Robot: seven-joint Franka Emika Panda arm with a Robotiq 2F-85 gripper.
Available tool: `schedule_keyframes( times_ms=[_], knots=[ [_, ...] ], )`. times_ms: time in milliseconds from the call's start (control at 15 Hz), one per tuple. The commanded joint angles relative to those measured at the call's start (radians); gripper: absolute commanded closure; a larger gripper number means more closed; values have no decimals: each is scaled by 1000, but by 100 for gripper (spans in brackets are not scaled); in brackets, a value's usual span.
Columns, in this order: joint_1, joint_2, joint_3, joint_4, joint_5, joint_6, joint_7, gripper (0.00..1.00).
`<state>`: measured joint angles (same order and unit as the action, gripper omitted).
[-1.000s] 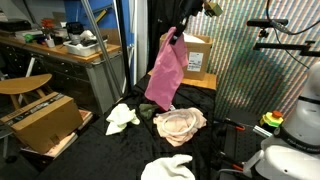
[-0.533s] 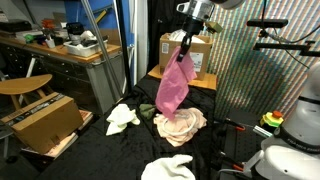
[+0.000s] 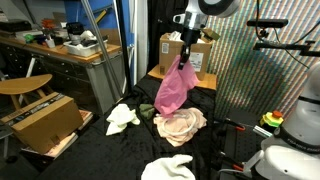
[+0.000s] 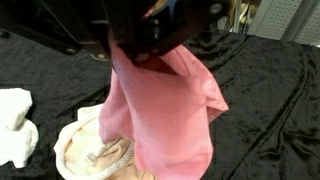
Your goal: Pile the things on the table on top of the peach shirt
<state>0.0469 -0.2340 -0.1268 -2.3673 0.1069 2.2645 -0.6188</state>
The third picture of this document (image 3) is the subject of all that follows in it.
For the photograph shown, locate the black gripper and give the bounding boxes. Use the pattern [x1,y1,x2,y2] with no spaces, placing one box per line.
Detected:
[177,28,203,71]

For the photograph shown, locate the pink cloth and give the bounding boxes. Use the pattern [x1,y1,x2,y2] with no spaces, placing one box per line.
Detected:
[153,54,201,118]

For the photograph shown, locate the pale yellow white cloth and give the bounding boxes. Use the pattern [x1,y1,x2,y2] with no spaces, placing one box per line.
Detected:
[105,103,141,137]

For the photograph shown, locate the peach shirt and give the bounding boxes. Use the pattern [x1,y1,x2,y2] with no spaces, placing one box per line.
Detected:
[153,107,208,148]

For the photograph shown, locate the tall cardboard box white label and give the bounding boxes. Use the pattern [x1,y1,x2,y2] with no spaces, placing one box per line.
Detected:
[158,29,214,81]

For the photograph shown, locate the wooden platform board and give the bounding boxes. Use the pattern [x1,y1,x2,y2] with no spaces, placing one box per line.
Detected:
[147,64,218,91]

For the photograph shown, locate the black fabric curtain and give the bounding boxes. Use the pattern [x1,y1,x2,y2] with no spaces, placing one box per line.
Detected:
[147,0,188,73]

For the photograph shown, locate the multicolour patterned backdrop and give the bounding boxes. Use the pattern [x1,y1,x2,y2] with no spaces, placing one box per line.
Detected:
[199,0,320,118]

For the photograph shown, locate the black vertical pole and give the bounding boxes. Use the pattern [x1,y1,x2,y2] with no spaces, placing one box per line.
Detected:
[112,0,133,96]

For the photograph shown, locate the light metal rod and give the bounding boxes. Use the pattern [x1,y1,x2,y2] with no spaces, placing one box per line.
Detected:
[80,0,124,101]

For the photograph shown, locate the yellow tool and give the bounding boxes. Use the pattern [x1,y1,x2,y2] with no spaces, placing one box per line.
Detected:
[94,9,109,24]

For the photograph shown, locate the white plastic bin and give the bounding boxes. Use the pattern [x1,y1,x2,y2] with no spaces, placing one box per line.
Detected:
[63,39,108,58]

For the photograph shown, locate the yellow red emergency stop button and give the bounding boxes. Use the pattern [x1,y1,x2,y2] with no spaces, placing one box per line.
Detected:
[259,110,285,129]

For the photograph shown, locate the silver metal bar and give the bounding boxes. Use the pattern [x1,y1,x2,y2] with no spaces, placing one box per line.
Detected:
[252,124,274,138]

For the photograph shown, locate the black breadboard plate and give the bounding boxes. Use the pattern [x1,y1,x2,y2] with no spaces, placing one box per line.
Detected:
[221,109,268,171]

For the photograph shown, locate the black cylindrical device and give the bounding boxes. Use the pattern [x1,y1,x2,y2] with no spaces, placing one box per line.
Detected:
[65,22,85,46]

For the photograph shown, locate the cream white towel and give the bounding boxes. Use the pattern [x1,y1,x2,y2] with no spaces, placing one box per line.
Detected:
[140,153,198,180]

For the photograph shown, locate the black velvet tablecloth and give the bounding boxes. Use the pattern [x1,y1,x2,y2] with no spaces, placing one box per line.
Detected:
[36,74,221,180]

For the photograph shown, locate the blue panel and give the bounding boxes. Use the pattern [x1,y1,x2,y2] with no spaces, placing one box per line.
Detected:
[64,0,136,68]

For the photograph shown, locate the white cup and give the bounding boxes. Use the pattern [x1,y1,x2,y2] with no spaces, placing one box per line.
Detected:
[45,38,56,49]

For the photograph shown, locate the orange red object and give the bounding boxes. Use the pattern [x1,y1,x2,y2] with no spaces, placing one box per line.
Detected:
[41,18,54,31]

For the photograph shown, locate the long cardboard box black stripe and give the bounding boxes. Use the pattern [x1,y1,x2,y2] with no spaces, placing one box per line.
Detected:
[0,92,84,155]

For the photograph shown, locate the wooden stool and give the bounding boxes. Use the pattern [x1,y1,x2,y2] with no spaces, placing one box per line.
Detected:
[0,73,53,111]

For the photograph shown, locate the black case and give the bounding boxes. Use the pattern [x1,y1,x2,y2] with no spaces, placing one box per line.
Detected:
[0,20,32,33]

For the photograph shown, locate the amber wrist camera mount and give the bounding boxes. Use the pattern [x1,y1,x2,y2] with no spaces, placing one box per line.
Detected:
[201,28,221,43]

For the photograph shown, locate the orange handled black clamp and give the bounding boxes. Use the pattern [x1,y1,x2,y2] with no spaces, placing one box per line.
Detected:
[219,151,245,173]
[223,118,247,132]

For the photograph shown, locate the black stereo camera bar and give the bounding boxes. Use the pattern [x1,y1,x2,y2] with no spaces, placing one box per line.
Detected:
[246,18,289,39]

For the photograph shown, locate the black metal rail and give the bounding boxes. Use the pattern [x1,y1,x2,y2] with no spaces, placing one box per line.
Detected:
[253,39,320,57]

